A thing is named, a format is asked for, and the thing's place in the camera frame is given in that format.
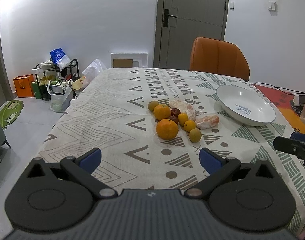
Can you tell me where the small greenish-yellow citrus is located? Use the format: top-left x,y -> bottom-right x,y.
189,128 -> 202,143

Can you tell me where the short peeled pomelo segment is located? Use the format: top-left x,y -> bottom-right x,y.
195,115 -> 220,129

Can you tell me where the small yellow tangerine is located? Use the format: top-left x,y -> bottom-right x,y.
177,113 -> 189,127
183,120 -> 196,133

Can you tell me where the large front orange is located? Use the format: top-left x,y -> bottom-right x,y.
156,119 -> 178,140

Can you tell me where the large orange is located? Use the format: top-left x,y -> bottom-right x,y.
156,119 -> 178,140
153,105 -> 171,121

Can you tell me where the long peeled pomelo segment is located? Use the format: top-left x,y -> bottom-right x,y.
169,100 -> 196,121

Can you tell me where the dark red jujube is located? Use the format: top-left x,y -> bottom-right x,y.
168,115 -> 179,124
171,108 -> 181,117

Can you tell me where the green-yellow round fruit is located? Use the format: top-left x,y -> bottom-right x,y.
148,101 -> 159,112

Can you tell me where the white power adapter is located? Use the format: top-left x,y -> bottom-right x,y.
293,95 -> 305,107

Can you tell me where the red orange placemat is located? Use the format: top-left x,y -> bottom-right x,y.
255,84 -> 305,133

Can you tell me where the white ceramic plate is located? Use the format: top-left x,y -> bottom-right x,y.
216,86 -> 276,127

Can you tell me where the patterned white tablecloth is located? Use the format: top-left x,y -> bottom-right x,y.
39,68 -> 305,233

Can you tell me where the white plastic bag with box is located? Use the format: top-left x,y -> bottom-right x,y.
47,79 -> 73,113

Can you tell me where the green box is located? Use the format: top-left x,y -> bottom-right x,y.
32,81 -> 42,99

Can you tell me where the green leaf floor mat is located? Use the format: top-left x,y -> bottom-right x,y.
0,100 -> 24,129

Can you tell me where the clear plastic bag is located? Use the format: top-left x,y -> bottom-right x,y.
82,59 -> 107,84

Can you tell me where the orange paper bag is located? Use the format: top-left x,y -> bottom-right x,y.
13,74 -> 34,98

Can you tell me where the black metal shoe rack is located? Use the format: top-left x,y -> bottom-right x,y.
32,59 -> 80,101

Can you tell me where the orange leather chair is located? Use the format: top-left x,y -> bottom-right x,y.
189,37 -> 250,81

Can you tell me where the blue and white plastic bag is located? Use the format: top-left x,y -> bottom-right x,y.
50,48 -> 71,71

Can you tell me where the white foam packaging with cardboard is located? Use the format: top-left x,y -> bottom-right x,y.
111,53 -> 149,68

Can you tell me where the grey door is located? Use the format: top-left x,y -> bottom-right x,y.
153,0 -> 228,70

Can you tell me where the black cable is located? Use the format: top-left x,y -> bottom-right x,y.
254,81 -> 305,96

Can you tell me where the black door lock handle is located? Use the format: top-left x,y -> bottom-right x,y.
163,9 -> 177,28

